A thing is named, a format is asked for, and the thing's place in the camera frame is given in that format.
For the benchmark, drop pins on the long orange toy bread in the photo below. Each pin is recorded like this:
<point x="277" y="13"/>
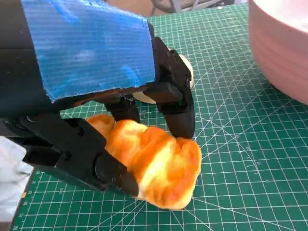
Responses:
<point x="163" y="163"/>

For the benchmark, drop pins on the green cutting mat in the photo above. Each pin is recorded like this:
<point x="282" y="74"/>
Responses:
<point x="240" y="156"/>

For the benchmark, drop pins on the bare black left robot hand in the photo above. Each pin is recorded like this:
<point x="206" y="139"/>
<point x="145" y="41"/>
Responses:
<point x="84" y="53"/>

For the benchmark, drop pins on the pink bowl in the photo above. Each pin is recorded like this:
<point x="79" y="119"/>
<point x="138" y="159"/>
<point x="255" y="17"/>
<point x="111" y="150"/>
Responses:
<point x="284" y="48"/>

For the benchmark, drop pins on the round pale toy bun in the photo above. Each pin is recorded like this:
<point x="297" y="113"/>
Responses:
<point x="188" y="69"/>

